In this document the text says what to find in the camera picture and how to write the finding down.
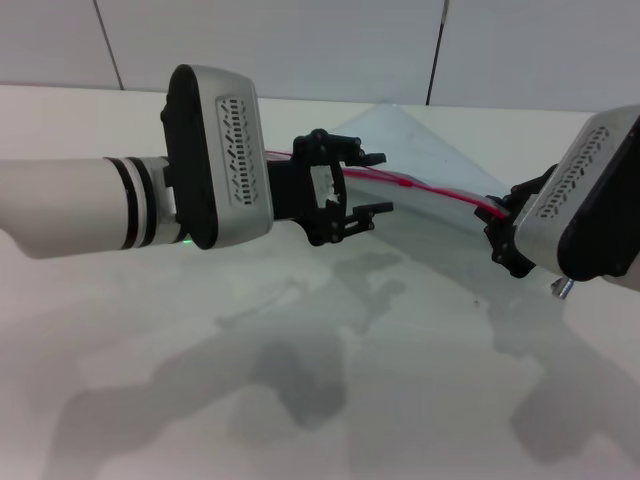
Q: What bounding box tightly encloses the silver vented wrist box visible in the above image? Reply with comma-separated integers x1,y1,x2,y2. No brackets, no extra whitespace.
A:
160,63,275,251
512,103,640,284

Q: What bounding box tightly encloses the silver vented right wrist box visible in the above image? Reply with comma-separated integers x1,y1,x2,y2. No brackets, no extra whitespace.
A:
512,103,640,284

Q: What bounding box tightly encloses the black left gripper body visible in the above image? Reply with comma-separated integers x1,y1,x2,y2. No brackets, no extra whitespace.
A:
267,128,347,248

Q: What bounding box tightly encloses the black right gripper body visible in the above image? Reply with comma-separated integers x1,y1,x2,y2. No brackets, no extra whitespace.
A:
491,224,537,279

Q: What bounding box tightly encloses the silver vented left wrist box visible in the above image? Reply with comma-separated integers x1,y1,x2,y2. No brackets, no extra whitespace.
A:
160,63,275,251

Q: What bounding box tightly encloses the clear document bag red zip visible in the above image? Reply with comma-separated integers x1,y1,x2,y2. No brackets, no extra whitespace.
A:
264,102,544,306

